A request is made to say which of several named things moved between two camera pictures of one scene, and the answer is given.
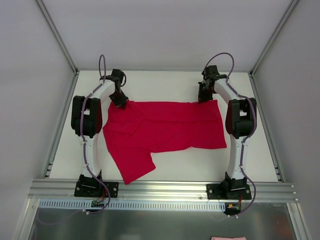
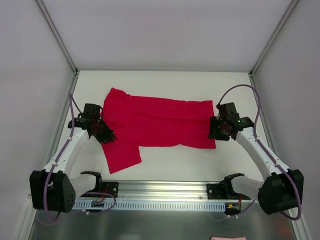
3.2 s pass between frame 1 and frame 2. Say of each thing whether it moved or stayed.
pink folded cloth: stayed
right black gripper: moved
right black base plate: stayed
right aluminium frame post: stayed
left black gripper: moved
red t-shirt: moved
